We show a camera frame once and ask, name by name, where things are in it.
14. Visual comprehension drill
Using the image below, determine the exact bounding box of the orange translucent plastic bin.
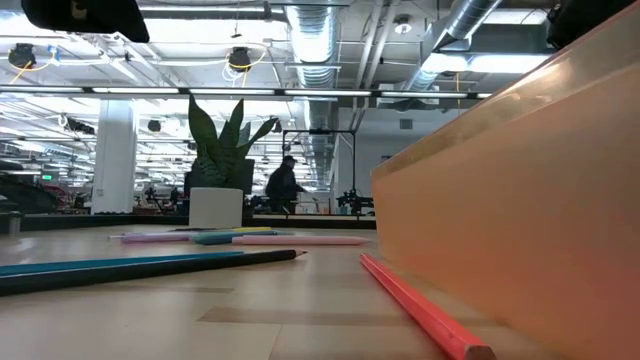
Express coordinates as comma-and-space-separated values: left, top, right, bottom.
370, 2, 640, 360

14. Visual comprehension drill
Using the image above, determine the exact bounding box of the purple pen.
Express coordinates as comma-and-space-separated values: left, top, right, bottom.
107, 230, 194, 245

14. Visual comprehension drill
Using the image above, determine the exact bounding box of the blue pencil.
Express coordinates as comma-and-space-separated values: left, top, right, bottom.
0, 250, 245, 278

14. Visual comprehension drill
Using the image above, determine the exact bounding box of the teal pen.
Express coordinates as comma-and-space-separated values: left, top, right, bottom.
188, 229, 294, 246

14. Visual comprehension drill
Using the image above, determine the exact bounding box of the black pencil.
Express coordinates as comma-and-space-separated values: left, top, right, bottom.
0, 248, 309, 298

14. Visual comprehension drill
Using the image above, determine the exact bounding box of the pale pink pen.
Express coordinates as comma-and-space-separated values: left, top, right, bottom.
231, 234, 372, 247

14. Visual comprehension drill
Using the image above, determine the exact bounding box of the red pencil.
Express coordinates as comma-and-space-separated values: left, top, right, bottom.
359, 252, 497, 360

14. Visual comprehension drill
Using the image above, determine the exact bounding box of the white building column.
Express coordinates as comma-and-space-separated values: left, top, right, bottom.
91, 99, 139, 216

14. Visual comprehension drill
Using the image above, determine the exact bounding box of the green snake plant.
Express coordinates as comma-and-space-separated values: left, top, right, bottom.
188, 94, 280, 190

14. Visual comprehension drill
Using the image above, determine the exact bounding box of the white round plant pot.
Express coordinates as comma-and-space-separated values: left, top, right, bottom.
188, 187, 245, 232

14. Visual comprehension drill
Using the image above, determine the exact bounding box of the person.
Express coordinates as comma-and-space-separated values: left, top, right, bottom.
264, 155, 307, 216

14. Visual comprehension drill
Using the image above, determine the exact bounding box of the black ceiling cable reel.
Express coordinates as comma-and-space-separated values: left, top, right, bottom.
7, 42, 37, 70
227, 45, 254, 72

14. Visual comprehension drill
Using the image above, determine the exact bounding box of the silver smooth ventilation duct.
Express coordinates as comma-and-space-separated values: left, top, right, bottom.
403, 0, 503, 92

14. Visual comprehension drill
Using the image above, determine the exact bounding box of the silver ribbed ventilation duct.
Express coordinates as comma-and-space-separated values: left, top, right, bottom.
283, 3, 342, 91

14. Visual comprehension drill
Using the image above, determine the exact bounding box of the long ceiling light rail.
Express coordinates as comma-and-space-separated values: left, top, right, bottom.
0, 85, 494, 100

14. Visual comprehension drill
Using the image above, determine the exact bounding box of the black metal rig frame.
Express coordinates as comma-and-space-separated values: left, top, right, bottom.
281, 128, 357, 216

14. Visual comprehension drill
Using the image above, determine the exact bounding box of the black table edge rail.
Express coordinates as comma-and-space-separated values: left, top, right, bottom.
0, 212, 377, 232

